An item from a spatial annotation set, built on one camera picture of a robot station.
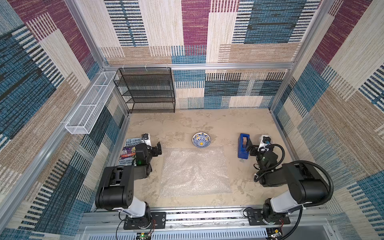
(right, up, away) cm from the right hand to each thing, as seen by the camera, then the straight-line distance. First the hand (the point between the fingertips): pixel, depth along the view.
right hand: (258, 141), depth 91 cm
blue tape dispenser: (-8, -1, +3) cm, 9 cm away
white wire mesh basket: (-90, +13, -18) cm, 92 cm away
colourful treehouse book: (-79, -8, +3) cm, 80 cm away
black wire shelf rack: (-73, +35, +19) cm, 83 cm away
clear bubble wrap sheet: (-41, -18, -2) cm, 44 cm away
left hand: (-65, -1, +4) cm, 65 cm away
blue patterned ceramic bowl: (-33, 0, +12) cm, 35 cm away
